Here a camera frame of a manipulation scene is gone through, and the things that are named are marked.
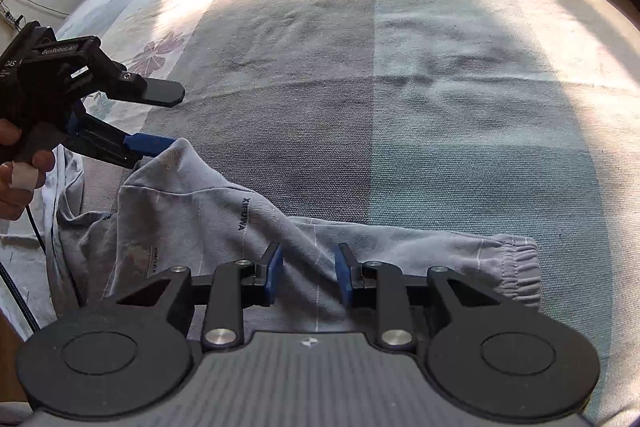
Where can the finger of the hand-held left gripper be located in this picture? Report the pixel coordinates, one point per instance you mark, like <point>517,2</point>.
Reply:
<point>147,144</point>
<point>160,93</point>

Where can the light grey pants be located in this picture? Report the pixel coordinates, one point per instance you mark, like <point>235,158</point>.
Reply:
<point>200,217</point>

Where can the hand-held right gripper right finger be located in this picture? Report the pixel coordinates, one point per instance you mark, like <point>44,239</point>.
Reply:
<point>344,274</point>

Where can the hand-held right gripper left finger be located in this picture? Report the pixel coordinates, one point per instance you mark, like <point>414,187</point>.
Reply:
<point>273,274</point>

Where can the patchwork bed sheet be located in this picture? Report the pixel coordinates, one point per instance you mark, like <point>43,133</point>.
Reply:
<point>400,82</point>

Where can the person's left hand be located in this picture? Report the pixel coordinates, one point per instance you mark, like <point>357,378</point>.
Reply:
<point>12,202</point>

